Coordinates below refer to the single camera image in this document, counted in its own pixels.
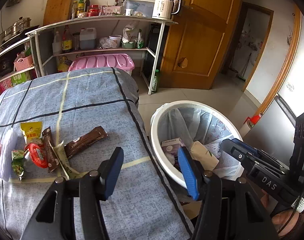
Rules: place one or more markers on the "wooden door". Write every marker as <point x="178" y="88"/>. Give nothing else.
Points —
<point x="197" y="44"/>

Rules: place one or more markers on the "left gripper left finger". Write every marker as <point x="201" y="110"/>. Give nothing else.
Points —
<point x="53" y="218"/>

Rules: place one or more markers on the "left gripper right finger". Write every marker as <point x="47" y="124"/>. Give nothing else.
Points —
<point x="229" y="209"/>

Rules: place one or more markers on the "clear plastic storage bin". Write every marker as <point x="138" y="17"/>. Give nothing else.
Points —
<point x="139" y="8"/>

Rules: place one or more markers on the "white trash bin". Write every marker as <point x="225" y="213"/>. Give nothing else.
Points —
<point x="192" y="121"/>

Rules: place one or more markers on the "blue checked tablecloth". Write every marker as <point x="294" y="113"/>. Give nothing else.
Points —
<point x="76" y="163"/>

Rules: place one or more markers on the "white electric kettle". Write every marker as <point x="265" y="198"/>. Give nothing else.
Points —
<point x="165" y="9"/>

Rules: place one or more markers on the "purple milk carton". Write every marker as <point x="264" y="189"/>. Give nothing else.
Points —
<point x="170" y="149"/>

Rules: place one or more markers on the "green glass bottle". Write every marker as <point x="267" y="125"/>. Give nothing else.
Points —
<point x="155" y="82"/>

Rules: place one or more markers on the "beige paper bag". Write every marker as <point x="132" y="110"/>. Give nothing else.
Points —
<point x="200" y="153"/>

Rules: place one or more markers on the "person's right hand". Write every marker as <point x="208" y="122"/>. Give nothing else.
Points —
<point x="292" y="229"/>

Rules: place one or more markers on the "red round foil lid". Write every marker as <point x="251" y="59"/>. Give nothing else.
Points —
<point x="37" y="155"/>

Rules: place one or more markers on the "yellow snack packet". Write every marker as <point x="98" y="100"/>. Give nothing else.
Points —
<point x="32" y="132"/>

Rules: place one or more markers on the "wooden cutting board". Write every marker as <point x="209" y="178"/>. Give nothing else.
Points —
<point x="57" y="11"/>

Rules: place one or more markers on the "steel pot with lid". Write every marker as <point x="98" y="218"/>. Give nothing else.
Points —
<point x="17" y="27"/>

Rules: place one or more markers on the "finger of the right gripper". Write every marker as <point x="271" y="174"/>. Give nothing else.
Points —
<point x="241" y="157"/>
<point x="244" y="146"/>

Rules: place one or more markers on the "beige tube package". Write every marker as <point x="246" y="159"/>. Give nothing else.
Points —
<point x="69" y="172"/>

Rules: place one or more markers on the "white jerry can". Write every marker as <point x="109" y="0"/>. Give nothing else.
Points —
<point x="87" y="38"/>

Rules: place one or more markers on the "pink plastic basket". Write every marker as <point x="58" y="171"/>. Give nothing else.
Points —
<point x="23" y="63"/>

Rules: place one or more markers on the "soy sauce bottle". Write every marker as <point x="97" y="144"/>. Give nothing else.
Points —
<point x="66" y="43"/>

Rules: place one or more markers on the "white metal shelf rack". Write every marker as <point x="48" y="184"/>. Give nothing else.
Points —
<point x="97" y="41"/>

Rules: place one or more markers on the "green snack packet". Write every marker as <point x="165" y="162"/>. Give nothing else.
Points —
<point x="18" y="157"/>

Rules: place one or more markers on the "brown chocolate bar wrapper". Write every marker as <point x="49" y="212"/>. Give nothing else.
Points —
<point x="81" y="143"/>

